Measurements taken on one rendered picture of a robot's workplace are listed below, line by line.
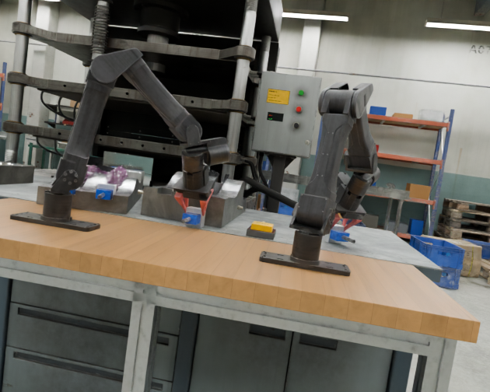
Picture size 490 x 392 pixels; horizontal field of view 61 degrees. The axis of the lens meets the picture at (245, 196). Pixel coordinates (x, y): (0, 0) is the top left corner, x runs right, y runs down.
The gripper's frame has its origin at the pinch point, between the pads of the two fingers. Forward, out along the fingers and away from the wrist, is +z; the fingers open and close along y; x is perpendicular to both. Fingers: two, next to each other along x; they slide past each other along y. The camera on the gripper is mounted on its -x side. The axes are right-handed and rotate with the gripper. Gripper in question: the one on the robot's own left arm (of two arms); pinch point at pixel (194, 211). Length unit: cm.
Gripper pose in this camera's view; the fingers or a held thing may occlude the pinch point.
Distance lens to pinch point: 123.7
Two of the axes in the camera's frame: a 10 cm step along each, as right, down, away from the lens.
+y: -9.7, -1.5, 1.8
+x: -2.3, 5.3, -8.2
